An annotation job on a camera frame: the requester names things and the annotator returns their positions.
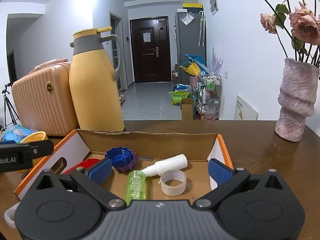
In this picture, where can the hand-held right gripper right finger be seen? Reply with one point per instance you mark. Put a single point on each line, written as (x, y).
(218, 172)

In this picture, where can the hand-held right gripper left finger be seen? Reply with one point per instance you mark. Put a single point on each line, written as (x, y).
(101, 168)

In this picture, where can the blue toothed lid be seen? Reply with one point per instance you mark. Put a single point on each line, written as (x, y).
(120, 156)

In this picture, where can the purple toothed lid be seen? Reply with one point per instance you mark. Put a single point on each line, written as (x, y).
(130, 167)

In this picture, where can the green spray bottle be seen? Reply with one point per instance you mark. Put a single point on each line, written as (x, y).
(136, 185)

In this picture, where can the white plastic bottle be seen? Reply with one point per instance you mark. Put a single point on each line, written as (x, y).
(172, 162)

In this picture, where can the orange cardboard box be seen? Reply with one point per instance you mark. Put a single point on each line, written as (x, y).
(150, 145)

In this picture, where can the red bristly pad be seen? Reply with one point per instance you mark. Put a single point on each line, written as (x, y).
(85, 163)

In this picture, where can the blue tissue pack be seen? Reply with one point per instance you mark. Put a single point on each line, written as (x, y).
(15, 133)

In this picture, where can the yellow mug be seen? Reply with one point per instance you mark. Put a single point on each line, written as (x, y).
(35, 137)

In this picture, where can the black tripod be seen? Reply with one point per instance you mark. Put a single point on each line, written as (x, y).
(6, 102)

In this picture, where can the white plastic piece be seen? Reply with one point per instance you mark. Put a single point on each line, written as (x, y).
(8, 216)

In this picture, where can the pink ribbed suitcase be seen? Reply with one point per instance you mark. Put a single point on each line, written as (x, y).
(42, 100)

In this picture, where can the white flat board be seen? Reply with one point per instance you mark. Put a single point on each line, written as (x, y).
(246, 110)

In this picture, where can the small brown cardboard box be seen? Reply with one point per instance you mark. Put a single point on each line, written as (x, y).
(187, 110)

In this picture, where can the metal storage cart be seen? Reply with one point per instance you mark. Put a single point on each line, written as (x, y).
(210, 97)

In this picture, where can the yellow thermos jug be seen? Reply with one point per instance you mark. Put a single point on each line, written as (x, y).
(95, 92)

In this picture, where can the green printed bag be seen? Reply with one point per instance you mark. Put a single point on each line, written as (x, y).
(180, 98)

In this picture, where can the pink bucket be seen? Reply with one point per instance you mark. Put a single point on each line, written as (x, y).
(193, 80)

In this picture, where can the pink textured vase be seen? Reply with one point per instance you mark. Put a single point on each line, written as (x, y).
(295, 105)

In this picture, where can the yellow watering can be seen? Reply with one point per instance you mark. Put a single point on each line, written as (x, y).
(192, 69)

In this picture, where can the purple feather decoration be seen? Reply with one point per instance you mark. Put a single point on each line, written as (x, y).
(217, 62)

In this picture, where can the dark brown door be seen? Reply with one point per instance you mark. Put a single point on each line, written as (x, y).
(150, 62)

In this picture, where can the grey refrigerator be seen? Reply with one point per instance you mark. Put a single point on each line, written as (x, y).
(187, 42)

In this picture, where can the hanging white umbrellas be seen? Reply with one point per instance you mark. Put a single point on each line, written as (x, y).
(202, 30)

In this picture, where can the clear plastic bag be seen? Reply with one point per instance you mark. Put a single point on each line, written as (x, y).
(187, 18)

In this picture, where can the yellow box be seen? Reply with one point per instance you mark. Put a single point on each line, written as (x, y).
(192, 5)

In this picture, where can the dried pink roses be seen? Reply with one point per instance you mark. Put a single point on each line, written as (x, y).
(302, 22)

